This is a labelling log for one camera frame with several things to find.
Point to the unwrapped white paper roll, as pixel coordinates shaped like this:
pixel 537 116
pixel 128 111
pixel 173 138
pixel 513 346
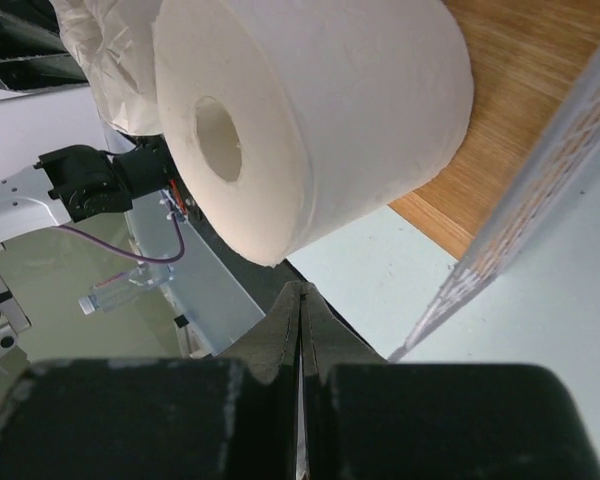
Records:
pixel 290 119

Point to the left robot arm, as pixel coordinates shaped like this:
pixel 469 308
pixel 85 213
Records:
pixel 74 183

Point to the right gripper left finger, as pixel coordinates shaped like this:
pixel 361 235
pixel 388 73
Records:
pixel 233 416

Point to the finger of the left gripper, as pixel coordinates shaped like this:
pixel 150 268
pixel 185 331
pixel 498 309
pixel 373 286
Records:
pixel 32 57

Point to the white wire wooden shelf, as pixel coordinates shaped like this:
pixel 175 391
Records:
pixel 534 125

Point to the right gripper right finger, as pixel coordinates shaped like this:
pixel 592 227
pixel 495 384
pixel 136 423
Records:
pixel 366 418

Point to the clear plastic water bottle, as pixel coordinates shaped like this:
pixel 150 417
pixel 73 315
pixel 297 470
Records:
pixel 125 287

